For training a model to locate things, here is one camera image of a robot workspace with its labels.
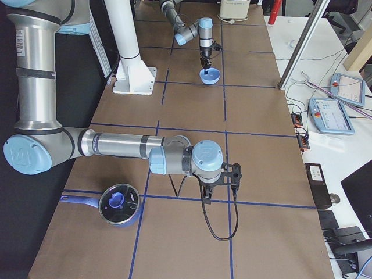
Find near blue teach pendant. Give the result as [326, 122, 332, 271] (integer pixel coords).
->
[309, 98, 355, 135]

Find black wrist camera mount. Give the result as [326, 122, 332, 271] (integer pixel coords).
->
[215, 162, 242, 188]

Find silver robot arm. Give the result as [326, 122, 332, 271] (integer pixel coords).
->
[159, 1, 213, 71]
[1, 1, 227, 203]

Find black monitor corner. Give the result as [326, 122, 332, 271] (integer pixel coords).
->
[341, 162, 372, 237]

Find white pedestal column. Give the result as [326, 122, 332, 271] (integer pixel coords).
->
[105, 0, 157, 95]

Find orange black electronics board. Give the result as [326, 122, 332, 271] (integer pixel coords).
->
[291, 113, 303, 128]

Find blue bowl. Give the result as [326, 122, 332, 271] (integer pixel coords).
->
[199, 67, 220, 85]

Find aluminium frame post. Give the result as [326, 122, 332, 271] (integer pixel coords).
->
[278, 0, 330, 90]

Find far blue teach pendant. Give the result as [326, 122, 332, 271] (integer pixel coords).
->
[330, 73, 366, 108]

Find red bottle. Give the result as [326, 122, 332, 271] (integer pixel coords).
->
[268, 0, 282, 25]

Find black camera cable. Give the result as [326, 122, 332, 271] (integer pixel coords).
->
[168, 171, 239, 241]

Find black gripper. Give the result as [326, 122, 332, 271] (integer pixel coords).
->
[200, 177, 218, 203]
[200, 46, 212, 70]

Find black power adapter box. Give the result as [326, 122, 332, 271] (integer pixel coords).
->
[305, 163, 332, 210]

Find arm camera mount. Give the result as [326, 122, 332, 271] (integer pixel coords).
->
[212, 41, 223, 54]

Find blue teach pendant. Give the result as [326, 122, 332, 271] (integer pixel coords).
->
[309, 98, 355, 135]
[330, 73, 366, 108]

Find blue saucepan with glass lid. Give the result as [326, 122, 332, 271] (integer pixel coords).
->
[60, 184, 143, 227]

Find silver toaster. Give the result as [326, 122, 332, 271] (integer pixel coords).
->
[218, 0, 250, 20]

